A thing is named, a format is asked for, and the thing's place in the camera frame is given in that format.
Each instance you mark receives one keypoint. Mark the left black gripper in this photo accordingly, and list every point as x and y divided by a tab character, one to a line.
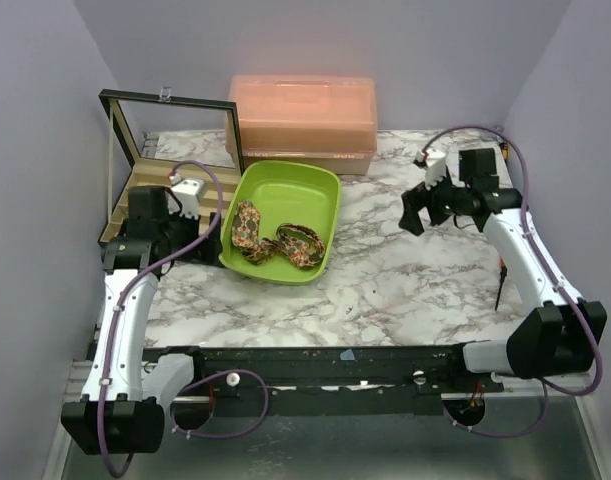
209	249

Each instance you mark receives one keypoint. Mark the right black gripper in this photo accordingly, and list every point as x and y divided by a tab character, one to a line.
432	203

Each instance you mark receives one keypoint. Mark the green plastic tray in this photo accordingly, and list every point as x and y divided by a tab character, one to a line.
284	192

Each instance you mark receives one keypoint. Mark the floral patterned tie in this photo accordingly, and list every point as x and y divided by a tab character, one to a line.
299	244

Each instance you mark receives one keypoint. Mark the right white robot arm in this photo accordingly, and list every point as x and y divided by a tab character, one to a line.
561	328

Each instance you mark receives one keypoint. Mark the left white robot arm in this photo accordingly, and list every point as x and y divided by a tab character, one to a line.
121	408

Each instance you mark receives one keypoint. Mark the yellow clamp at corner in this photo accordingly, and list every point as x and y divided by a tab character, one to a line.
504	147

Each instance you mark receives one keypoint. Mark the black tie organizer case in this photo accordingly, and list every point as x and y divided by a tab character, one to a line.
157	132

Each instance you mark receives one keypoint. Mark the orange translucent storage box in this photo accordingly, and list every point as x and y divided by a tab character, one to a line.
322	120

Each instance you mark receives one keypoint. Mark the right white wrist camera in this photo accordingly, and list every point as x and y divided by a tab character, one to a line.
433	162

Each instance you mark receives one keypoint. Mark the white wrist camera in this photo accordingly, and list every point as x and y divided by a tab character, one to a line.
433	162
184	196

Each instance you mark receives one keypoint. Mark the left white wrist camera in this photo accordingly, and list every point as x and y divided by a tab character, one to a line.
184	196

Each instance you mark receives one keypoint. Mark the orange handled screwdriver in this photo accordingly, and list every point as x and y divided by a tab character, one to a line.
503	271

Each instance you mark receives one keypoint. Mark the black mounting base rail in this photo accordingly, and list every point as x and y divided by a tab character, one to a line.
327	381

